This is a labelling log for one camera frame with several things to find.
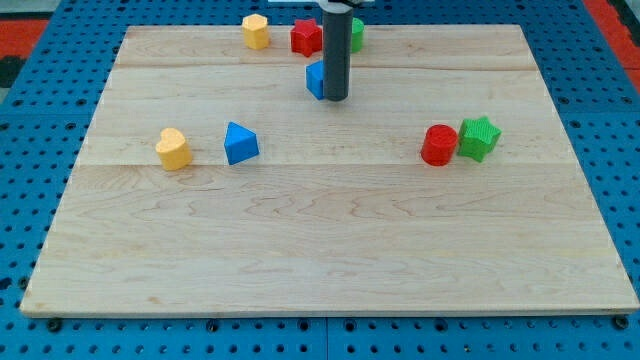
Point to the blue triangle block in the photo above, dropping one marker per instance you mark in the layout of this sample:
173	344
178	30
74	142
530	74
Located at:
240	144

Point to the grey cylindrical pointer tool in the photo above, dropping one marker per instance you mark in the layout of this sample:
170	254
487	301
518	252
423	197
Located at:
337	33

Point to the yellow heart block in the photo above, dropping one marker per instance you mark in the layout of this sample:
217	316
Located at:
173	150

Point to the green cylinder block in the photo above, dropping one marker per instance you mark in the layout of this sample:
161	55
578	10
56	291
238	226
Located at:
357	37

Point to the light wooden board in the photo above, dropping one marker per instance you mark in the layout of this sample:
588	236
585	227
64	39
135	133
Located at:
338	215

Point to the yellow hexagon block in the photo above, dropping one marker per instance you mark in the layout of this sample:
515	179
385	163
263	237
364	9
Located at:
255	31

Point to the blue cube block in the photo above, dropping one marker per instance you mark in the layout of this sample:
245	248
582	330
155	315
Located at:
314	73

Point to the red cylinder block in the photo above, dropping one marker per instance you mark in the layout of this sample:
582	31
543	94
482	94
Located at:
439	144

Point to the red star block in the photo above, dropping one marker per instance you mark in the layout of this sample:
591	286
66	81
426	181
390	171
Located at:
306	37

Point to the green star block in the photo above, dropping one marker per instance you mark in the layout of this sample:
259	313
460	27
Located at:
477	138

